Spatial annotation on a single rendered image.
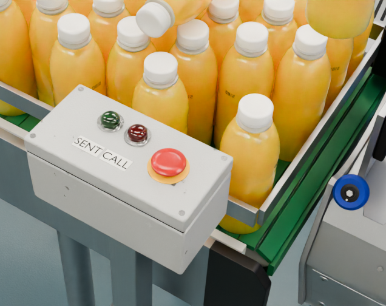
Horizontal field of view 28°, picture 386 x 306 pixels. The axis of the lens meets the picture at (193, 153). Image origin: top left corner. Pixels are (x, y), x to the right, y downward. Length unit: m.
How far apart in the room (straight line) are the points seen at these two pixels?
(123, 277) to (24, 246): 1.11
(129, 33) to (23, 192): 0.36
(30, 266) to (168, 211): 1.31
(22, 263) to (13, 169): 0.92
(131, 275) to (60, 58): 0.28
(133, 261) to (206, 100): 0.23
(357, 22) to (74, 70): 0.35
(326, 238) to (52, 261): 1.14
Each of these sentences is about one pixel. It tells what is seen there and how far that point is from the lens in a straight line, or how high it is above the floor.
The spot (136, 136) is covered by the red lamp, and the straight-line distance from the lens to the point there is 0.80.
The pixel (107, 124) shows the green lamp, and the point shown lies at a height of 1.11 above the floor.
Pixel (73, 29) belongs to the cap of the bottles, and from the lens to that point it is 0.93.
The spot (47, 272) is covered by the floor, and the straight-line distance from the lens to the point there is 2.02.
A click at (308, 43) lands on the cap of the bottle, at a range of 0.93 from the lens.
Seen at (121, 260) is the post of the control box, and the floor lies 0.91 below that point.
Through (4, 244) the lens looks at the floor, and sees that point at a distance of 2.08.
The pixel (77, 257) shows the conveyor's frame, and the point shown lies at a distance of 1.24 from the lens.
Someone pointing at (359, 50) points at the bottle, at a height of 1.00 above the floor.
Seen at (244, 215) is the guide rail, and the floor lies 0.97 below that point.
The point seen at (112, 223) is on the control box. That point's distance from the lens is 0.82.
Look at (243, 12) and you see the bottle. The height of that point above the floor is 1.05.
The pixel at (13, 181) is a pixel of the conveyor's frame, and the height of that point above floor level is 0.80.
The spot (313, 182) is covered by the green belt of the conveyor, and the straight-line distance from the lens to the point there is 1.05.
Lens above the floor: 1.70
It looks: 49 degrees down
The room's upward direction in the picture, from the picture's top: 4 degrees clockwise
